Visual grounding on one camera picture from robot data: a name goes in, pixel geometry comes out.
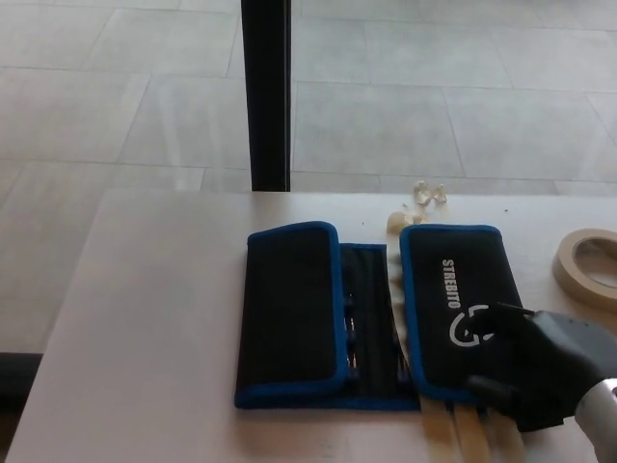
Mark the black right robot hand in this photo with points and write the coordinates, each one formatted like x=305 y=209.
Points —
x=549 y=366

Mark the black blue-trimmed toolkit roll case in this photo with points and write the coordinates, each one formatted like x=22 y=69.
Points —
x=289 y=299

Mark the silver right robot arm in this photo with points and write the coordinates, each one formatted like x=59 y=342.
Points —
x=602 y=424

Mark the beige masking tape roll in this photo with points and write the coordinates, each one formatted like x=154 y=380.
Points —
x=566 y=270

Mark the black vertical window post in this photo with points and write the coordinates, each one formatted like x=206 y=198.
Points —
x=266 y=96

